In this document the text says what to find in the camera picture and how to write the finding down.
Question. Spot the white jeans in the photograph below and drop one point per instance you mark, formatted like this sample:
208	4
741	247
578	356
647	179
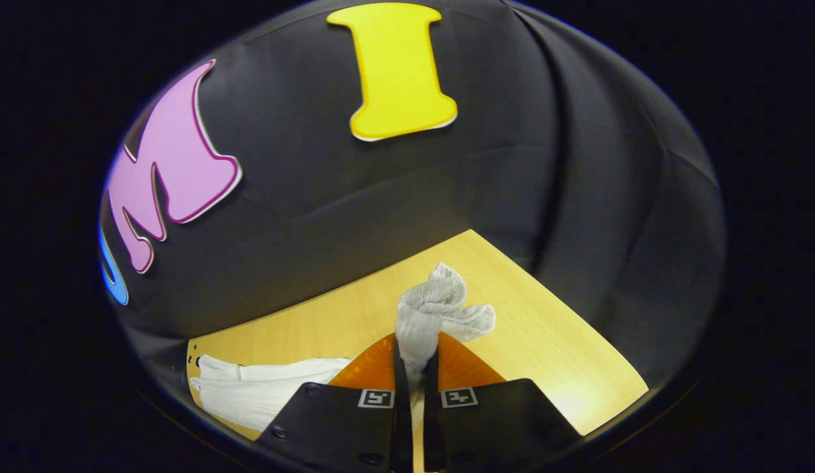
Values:
423	322

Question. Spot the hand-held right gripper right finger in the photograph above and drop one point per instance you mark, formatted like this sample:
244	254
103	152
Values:
432	420

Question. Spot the black backdrop cloth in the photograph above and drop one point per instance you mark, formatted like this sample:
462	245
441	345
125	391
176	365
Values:
354	197

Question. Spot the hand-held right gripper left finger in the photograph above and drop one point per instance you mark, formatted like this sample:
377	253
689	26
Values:
400	420

